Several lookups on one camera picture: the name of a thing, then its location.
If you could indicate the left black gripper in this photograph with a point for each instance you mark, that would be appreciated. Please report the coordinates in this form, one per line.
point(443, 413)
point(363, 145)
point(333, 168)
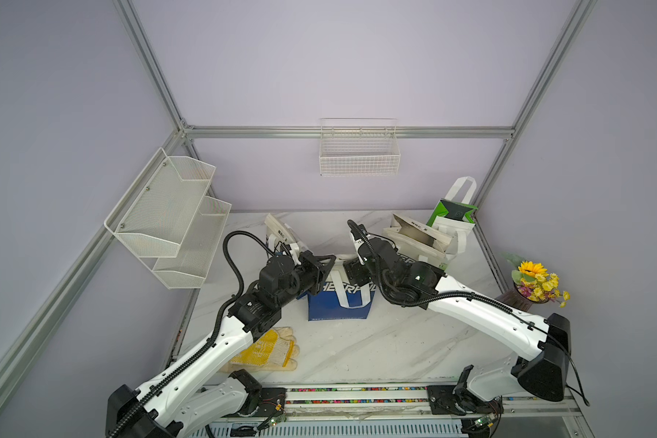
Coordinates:
point(317, 271)

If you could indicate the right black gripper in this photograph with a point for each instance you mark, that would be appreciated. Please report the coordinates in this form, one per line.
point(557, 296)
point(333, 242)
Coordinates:
point(358, 272)

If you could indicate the blue beige tote bag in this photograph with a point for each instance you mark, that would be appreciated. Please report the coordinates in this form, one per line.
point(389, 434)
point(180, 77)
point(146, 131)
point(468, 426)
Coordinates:
point(419, 242)
point(276, 232)
point(341, 299)

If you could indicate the green white takeout bag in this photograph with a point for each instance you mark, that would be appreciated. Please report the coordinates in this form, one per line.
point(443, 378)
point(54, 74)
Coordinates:
point(454, 215)

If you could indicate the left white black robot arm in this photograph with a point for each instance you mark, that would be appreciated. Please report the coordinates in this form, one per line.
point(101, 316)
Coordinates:
point(174, 403)

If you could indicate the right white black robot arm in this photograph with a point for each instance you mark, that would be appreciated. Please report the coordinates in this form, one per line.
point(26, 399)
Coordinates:
point(540, 362)

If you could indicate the white two-tier mesh shelf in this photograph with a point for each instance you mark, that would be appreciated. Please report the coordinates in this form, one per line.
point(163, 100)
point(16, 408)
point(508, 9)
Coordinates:
point(169, 220)

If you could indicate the sunflower bouquet in vase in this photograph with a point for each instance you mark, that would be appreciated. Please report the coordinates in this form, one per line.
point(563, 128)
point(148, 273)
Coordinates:
point(533, 284)

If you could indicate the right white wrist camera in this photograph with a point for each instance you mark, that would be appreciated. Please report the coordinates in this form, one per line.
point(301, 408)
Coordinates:
point(357, 243)

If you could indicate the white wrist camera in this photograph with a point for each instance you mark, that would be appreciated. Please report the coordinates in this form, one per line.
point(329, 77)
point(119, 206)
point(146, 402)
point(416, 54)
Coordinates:
point(357, 243)
point(292, 250)

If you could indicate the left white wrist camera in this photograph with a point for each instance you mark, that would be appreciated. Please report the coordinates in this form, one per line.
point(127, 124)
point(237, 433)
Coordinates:
point(292, 250)

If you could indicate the white wire wall basket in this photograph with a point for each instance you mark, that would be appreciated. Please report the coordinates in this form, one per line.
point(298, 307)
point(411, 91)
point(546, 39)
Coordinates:
point(358, 147)

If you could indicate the front aluminium rail beam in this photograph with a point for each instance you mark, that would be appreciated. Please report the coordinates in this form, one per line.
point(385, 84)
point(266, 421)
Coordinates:
point(399, 410)

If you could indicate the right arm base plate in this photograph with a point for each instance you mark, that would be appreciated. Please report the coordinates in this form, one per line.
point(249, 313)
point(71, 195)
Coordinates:
point(449, 399)

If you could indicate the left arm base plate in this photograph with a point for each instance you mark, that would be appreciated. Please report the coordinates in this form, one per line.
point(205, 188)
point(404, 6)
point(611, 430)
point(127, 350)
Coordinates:
point(261, 405)

